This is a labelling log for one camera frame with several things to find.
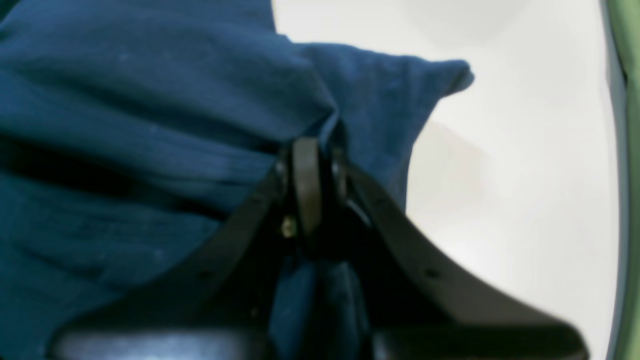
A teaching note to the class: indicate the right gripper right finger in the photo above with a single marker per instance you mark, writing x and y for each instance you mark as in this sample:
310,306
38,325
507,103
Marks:
421,304

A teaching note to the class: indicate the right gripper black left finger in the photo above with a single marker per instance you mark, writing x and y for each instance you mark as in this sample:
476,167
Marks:
217,303

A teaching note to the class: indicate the dark blue t-shirt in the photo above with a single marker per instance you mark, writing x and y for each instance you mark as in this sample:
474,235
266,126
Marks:
195,97

